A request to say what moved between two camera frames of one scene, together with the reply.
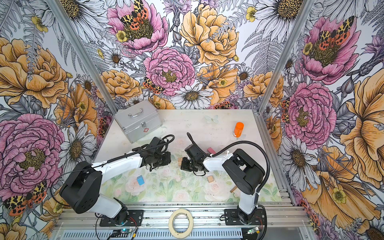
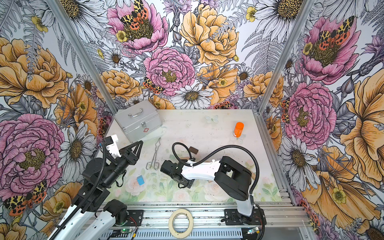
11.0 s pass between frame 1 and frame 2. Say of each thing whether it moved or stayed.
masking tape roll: stayed
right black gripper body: moved
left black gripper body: moved
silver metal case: stayed
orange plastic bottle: stayed
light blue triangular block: stayed
